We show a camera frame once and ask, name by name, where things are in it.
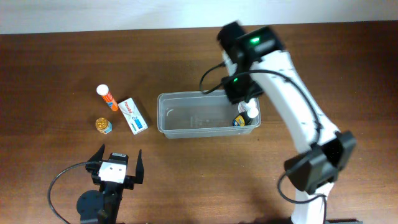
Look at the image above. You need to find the white spray bottle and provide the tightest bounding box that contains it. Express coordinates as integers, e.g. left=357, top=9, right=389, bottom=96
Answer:
left=238, top=98, right=258, bottom=113

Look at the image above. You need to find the small gold-lid balm jar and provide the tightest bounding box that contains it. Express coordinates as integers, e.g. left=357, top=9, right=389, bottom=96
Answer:
left=95, top=118, right=113, bottom=134

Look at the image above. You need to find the white Panadol box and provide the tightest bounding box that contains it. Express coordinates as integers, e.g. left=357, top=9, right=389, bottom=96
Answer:
left=118, top=98, right=148, bottom=135

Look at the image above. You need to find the orange effervescent tablet tube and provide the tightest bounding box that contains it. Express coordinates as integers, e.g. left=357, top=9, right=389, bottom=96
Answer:
left=96, top=84, right=119, bottom=111

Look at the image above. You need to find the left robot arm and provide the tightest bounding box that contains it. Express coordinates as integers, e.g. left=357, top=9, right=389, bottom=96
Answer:
left=76, top=145, right=144, bottom=224

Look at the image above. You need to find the dark bottle white cap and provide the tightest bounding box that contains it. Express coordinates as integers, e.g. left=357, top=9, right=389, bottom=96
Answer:
left=232, top=108, right=259, bottom=126

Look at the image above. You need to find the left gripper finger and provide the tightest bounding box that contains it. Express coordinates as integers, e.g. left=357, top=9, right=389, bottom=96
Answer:
left=134, top=150, right=144, bottom=184
left=88, top=144, right=105, bottom=162

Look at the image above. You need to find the clear plastic container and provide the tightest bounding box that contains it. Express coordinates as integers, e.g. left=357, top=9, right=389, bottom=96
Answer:
left=157, top=90, right=261, bottom=139

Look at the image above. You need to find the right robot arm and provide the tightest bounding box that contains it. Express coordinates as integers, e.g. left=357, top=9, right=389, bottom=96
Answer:
left=216, top=22, right=356, bottom=223

